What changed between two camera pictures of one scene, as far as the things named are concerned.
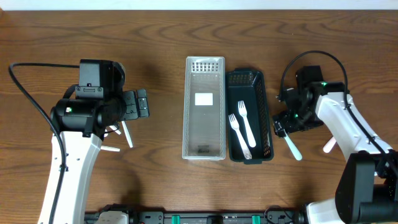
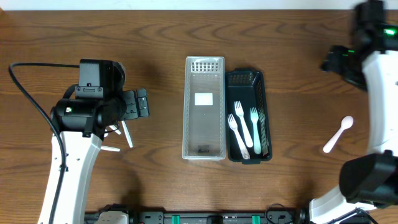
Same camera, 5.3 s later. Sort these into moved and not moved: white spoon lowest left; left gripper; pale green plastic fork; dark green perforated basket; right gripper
Moved: right gripper; pale green plastic fork
Not moved: dark green perforated basket; white spoon lowest left; left gripper
